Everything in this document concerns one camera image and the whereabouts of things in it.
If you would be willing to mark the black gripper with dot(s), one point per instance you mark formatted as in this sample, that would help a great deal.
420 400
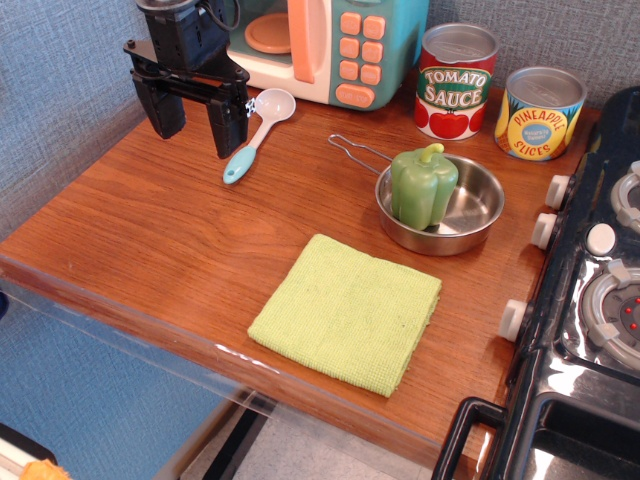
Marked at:
190 40

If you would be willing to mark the yellow green folded cloth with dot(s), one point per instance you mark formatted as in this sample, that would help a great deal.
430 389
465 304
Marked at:
348 315

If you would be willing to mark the teal toy microwave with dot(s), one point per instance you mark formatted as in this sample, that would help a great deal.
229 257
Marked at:
349 54

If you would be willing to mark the green toy bell pepper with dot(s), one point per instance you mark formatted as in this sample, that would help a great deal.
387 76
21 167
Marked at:
423 181

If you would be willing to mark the tomato sauce can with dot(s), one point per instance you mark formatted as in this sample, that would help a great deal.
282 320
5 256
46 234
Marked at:
455 74

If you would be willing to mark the small steel pan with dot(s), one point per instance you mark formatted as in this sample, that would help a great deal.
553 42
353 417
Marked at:
475 205

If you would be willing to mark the clear acrylic table guard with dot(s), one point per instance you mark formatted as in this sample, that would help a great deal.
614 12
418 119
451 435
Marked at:
412 428

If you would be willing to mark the pineapple slices can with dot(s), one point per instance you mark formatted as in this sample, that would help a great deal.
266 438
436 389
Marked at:
539 113

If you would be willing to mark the white stove knob middle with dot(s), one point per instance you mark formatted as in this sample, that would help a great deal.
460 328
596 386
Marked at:
543 229

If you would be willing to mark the white stove knob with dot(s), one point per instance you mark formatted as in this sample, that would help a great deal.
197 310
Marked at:
512 319
556 191
543 229

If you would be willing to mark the white stove knob top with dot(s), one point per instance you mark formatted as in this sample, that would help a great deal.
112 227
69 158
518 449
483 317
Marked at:
556 191

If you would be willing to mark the white stove knob bottom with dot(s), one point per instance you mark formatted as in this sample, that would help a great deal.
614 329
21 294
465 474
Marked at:
512 319

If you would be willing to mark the black toy stove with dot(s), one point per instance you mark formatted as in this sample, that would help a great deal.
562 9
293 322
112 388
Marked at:
573 384

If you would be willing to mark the white spoon teal handle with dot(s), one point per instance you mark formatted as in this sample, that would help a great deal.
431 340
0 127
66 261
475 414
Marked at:
272 105

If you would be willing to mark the black oven door handle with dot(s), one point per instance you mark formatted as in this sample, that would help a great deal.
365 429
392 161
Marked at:
471 411

